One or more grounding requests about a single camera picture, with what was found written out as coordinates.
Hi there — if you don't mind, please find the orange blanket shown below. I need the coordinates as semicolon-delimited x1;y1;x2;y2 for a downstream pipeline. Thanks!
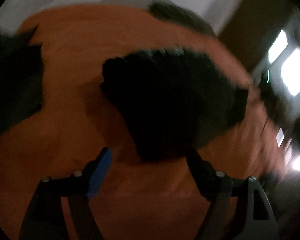
0;4;290;240

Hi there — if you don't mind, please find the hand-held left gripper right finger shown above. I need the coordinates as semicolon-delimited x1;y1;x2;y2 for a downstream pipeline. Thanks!
186;152;279;240

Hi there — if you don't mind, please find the dark green folded cloth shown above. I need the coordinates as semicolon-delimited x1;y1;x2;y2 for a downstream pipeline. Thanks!
149;1;215;37

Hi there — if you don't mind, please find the brown wardrobe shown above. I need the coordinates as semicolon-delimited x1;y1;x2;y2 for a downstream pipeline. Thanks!
219;0;294;73

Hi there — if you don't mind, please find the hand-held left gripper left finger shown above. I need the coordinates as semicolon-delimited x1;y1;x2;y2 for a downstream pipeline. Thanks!
19;147;112;240

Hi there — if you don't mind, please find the narrow bright window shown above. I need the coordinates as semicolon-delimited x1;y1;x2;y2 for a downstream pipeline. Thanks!
267;30;288;63

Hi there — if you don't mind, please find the black paisley print garment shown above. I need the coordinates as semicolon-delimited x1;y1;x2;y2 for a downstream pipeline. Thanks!
100;46;249;163

